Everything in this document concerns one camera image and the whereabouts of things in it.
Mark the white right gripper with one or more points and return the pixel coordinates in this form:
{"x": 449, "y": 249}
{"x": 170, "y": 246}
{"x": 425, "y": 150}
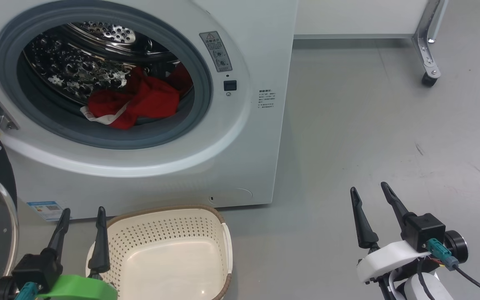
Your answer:
{"x": 386, "y": 260}

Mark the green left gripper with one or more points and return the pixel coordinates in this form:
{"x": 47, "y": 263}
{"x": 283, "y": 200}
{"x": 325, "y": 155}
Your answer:
{"x": 77, "y": 289}

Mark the red and white garment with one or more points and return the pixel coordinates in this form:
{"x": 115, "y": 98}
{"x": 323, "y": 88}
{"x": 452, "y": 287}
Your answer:
{"x": 152, "y": 100}

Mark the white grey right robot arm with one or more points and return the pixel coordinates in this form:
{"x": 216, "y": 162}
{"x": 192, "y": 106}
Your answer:
{"x": 427, "y": 289}

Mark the cream perforated laundry basket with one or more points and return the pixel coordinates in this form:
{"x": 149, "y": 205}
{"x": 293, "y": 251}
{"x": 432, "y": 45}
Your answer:
{"x": 169, "y": 258}

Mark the white front-load washing machine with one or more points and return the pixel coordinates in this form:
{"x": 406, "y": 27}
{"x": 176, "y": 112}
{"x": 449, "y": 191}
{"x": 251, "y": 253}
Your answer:
{"x": 256, "y": 158}

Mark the steel perforated washer drum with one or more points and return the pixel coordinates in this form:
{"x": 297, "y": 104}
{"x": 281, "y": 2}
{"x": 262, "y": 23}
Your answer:
{"x": 77, "y": 71}

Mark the black door latch socket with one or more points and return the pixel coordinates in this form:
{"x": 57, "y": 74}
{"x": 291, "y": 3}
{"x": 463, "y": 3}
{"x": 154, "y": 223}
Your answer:
{"x": 230, "y": 86}

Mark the blue energy label sticker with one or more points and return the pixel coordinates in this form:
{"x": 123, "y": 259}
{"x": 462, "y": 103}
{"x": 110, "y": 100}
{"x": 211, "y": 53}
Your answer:
{"x": 44, "y": 208}

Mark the small printed text label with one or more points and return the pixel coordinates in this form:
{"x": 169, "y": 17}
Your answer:
{"x": 267, "y": 99}

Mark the metal panel leg with caster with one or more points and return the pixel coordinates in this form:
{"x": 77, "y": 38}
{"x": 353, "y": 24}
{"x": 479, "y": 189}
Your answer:
{"x": 425, "y": 54}

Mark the white partition panel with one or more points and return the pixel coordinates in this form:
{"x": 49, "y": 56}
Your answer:
{"x": 348, "y": 16}

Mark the grey warning sticker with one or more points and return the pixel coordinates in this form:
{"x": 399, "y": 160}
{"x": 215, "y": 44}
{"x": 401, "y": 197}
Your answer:
{"x": 217, "y": 52}

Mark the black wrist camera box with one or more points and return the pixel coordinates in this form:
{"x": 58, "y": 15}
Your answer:
{"x": 36, "y": 268}
{"x": 425, "y": 229}

